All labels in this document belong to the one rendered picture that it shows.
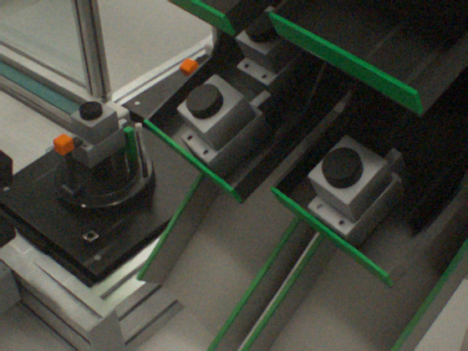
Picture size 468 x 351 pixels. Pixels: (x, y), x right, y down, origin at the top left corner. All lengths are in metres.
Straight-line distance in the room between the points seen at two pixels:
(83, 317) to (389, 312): 0.35
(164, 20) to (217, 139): 1.01
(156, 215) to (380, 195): 0.43
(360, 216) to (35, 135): 0.75
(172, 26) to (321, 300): 0.96
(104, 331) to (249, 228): 0.22
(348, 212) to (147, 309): 0.42
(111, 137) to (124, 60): 0.54
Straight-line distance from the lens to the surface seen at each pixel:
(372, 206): 0.54
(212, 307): 0.76
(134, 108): 1.11
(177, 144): 0.64
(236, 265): 0.75
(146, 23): 1.58
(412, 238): 0.56
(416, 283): 0.67
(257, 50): 0.61
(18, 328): 0.98
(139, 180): 0.94
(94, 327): 0.82
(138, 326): 0.89
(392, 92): 0.44
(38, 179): 1.01
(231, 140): 0.60
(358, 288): 0.70
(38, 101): 1.24
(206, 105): 0.58
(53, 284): 0.88
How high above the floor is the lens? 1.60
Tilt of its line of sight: 41 degrees down
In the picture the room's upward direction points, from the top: 3 degrees counter-clockwise
